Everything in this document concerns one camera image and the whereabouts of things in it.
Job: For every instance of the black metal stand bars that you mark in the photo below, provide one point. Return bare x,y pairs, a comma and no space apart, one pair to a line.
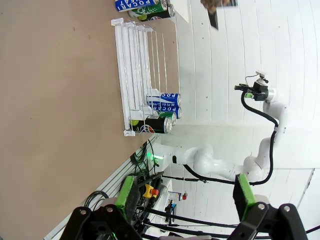
190,218

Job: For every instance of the yellow emergency stop button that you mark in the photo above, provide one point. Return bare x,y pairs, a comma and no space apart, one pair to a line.
149,191

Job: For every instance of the black Pepsi can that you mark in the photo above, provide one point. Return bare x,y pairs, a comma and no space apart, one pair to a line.
155,125
160,15

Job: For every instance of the person's right hand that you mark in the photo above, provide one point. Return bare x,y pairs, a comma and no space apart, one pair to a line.
212,5

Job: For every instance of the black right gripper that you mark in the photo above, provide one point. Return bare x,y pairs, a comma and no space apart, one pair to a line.
260,90

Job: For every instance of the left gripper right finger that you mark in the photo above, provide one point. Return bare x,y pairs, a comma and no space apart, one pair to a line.
243,192

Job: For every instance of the white can dispenser rack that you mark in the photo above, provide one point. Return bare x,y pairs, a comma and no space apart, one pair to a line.
125,62

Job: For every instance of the blue Pocari Sweat can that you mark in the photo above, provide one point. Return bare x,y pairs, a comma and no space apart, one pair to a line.
135,3
170,98
170,109

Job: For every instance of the green Chilsung cider can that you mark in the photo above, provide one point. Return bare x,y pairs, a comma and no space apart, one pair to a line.
168,115
150,9

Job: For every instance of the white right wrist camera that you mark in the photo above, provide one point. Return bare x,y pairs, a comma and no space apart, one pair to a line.
260,74

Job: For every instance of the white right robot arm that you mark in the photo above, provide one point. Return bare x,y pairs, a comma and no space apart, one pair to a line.
207,162

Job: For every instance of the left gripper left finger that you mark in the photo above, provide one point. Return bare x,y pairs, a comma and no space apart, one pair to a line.
125,192

